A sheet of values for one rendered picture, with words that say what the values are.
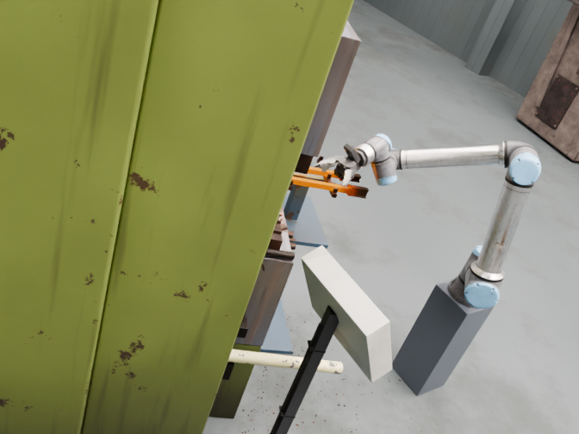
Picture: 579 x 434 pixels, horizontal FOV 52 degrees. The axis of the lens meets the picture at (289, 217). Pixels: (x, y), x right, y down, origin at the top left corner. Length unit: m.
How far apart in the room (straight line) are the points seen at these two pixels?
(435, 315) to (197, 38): 2.06
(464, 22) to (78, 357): 9.45
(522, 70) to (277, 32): 8.63
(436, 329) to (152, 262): 1.73
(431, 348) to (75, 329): 1.89
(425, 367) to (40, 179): 2.25
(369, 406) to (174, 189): 1.84
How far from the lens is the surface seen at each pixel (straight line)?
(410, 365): 3.33
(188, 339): 2.05
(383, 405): 3.22
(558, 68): 8.26
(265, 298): 2.32
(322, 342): 1.88
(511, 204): 2.63
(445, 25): 10.95
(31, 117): 1.52
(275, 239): 2.19
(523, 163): 2.55
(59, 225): 1.66
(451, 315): 3.06
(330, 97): 1.88
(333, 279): 1.77
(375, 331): 1.67
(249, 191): 1.69
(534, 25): 9.99
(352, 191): 2.71
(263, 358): 2.23
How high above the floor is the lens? 2.19
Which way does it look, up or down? 31 degrees down
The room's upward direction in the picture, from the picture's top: 20 degrees clockwise
